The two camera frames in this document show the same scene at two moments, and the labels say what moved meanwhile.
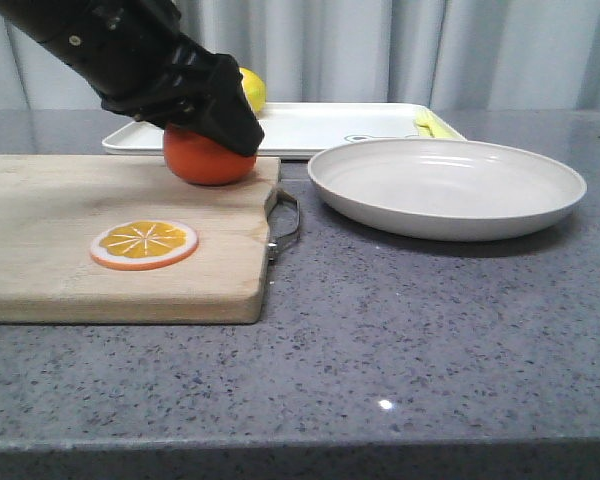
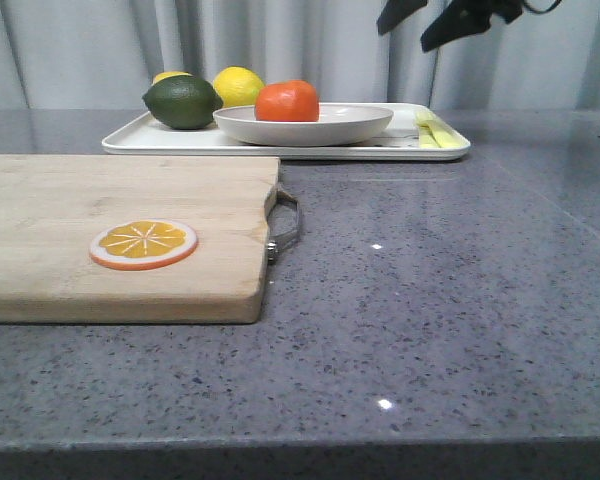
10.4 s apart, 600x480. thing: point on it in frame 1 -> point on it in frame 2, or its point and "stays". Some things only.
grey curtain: x=482 y=55 stays
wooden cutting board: x=40 y=214 stays
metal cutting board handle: x=276 y=197 stays
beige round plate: x=444 y=190 -> x=337 y=125
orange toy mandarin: x=203 y=162 -> x=287 y=101
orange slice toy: x=143 y=245 stays
